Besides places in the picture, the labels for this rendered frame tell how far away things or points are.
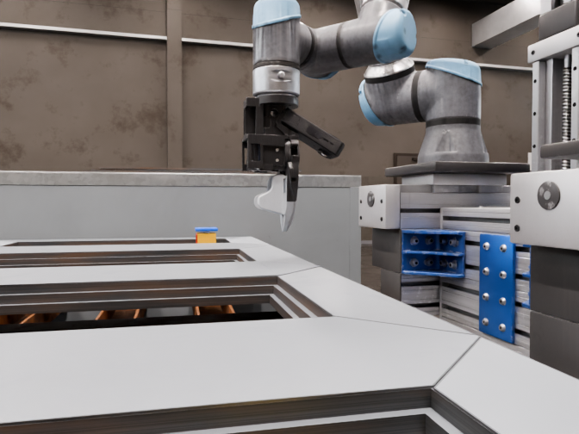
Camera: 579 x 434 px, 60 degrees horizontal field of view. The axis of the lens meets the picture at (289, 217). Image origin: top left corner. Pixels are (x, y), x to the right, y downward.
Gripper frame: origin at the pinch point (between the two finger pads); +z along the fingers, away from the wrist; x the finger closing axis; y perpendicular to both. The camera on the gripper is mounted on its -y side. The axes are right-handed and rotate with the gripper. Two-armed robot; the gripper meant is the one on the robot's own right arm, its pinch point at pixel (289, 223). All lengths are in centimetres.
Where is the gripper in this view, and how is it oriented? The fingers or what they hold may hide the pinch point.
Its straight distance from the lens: 81.2
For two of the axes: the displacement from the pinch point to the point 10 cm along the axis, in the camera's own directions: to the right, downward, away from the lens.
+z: 0.0, 10.0, 0.3
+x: 2.2, 0.3, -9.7
